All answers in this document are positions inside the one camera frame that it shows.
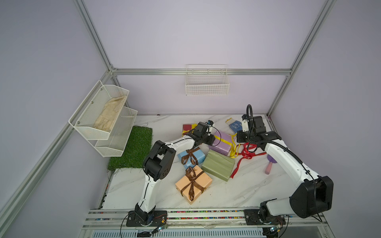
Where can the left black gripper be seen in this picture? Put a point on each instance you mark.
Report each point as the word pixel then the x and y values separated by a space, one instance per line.
pixel 210 142

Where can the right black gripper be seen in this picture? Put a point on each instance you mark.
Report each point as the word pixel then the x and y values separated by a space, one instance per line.
pixel 240 137

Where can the purple gift box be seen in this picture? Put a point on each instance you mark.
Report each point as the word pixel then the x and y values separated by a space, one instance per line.
pixel 223 143

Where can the blue gift box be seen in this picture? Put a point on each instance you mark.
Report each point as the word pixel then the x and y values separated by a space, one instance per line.
pixel 199 154

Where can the brown ribbon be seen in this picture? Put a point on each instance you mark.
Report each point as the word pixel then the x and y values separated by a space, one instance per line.
pixel 193 181
pixel 190 157

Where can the green gift box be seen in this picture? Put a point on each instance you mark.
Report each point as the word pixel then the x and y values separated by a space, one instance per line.
pixel 218 165

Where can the yellow ribbon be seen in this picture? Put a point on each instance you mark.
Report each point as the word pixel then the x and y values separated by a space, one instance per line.
pixel 235 148
pixel 190 128

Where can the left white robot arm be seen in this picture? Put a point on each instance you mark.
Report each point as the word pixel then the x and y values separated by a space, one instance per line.
pixel 159 160

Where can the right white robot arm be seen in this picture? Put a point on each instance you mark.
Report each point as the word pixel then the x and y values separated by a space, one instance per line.
pixel 313 194

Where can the yellow ribbon on red box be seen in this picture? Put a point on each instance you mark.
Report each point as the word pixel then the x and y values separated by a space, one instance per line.
pixel 190 128

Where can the brown ribbon on orange box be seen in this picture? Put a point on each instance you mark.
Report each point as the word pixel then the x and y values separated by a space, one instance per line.
pixel 193 181

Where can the orange gift box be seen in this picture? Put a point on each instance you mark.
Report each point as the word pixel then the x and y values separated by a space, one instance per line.
pixel 193 184

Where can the blue dotted work glove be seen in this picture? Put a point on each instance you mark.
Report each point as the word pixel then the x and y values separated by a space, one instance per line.
pixel 234 125

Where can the green artificial grass mat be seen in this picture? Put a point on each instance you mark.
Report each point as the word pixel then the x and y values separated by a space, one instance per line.
pixel 137 148

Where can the lower white mesh shelf basket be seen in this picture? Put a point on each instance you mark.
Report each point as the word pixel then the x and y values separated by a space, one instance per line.
pixel 115 145

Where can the white mesh shelf basket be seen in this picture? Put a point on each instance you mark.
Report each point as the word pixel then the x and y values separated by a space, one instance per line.
pixel 115 145
pixel 85 118

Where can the beige cloth in basket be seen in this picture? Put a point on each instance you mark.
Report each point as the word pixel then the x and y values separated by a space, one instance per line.
pixel 109 114

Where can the upper white mesh shelf basket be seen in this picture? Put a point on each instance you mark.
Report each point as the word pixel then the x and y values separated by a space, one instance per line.
pixel 85 118

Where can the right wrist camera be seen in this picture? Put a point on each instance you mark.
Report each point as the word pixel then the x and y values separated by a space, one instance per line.
pixel 245 125

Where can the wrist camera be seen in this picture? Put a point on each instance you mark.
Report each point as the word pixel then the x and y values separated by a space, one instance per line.
pixel 245 125
pixel 210 125

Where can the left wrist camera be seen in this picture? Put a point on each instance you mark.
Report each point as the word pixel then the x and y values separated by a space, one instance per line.
pixel 210 125

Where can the purple pink-handled spatula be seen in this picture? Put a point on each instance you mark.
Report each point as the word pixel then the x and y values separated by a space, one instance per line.
pixel 271 161

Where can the white wire wall basket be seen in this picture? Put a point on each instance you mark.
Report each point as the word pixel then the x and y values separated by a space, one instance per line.
pixel 207 80

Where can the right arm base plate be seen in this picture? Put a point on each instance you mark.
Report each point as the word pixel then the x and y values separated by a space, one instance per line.
pixel 262 216

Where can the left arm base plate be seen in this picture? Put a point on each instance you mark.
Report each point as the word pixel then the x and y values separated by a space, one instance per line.
pixel 151 219

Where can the aluminium front rail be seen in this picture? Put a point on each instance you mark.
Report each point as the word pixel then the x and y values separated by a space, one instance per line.
pixel 202 223

